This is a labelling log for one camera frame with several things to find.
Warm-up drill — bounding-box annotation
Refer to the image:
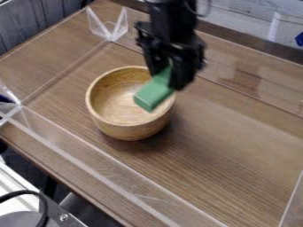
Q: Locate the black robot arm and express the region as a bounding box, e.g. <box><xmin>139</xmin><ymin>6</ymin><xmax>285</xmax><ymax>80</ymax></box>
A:
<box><xmin>133</xmin><ymin>0</ymin><xmax>205</xmax><ymax>90</ymax></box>

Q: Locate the clear acrylic front wall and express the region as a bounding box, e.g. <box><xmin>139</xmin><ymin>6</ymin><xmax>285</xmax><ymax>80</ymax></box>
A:
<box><xmin>0</xmin><ymin>85</ymin><xmax>227</xmax><ymax>227</ymax></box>

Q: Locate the grey metal stand base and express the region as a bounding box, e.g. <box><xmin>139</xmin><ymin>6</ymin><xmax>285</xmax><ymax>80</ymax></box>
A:
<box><xmin>0</xmin><ymin>206</ymin><xmax>88</xmax><ymax>227</ymax></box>

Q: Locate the black cable bottom left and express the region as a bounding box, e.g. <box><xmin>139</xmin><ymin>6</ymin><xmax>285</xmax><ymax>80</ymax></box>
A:
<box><xmin>0</xmin><ymin>189</ymin><xmax>49</xmax><ymax>227</ymax></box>

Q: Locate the green rectangular block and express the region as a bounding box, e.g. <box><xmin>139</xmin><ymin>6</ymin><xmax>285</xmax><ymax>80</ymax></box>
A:
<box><xmin>132</xmin><ymin>67</ymin><xmax>173</xmax><ymax>113</ymax></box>

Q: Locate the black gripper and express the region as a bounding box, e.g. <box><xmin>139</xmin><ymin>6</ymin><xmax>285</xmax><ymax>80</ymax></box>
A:
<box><xmin>133</xmin><ymin>21</ymin><xmax>205</xmax><ymax>90</ymax></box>

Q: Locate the brown wooden bowl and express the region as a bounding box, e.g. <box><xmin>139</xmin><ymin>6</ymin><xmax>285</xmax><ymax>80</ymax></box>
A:
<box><xmin>85</xmin><ymin>66</ymin><xmax>175</xmax><ymax>141</ymax></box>

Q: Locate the white container top right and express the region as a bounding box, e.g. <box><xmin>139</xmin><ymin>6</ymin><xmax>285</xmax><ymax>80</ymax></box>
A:
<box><xmin>267</xmin><ymin>12</ymin><xmax>303</xmax><ymax>50</ymax></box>

